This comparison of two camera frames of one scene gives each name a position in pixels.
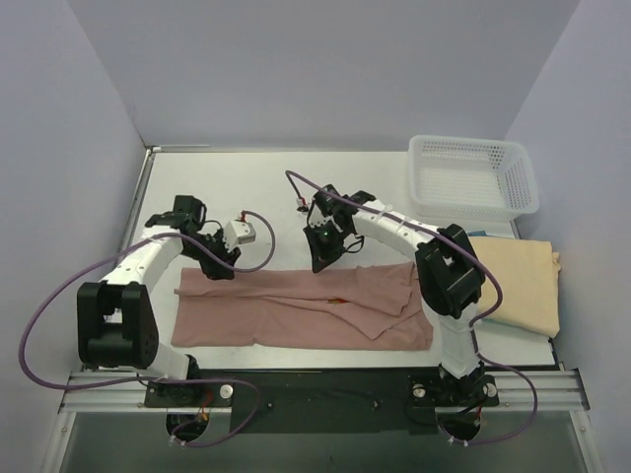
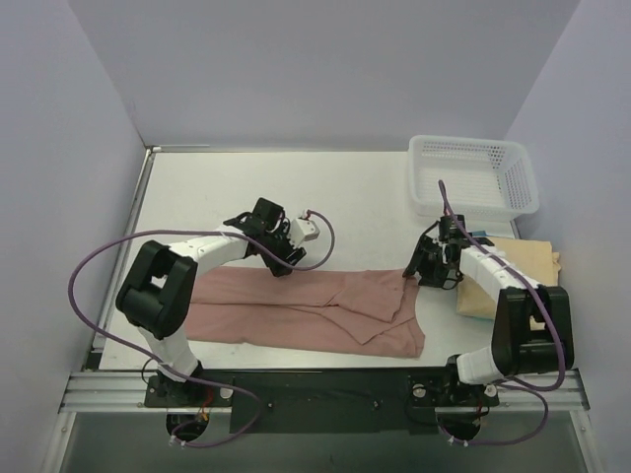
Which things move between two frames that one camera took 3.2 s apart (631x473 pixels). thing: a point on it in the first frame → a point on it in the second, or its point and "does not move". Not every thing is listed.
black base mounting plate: x=327 y=401 does not move
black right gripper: x=324 y=244 → x=429 y=263
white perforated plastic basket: x=464 y=179 does not move
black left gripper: x=217 y=257 → x=284 y=253
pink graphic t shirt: x=370 y=306 does not move
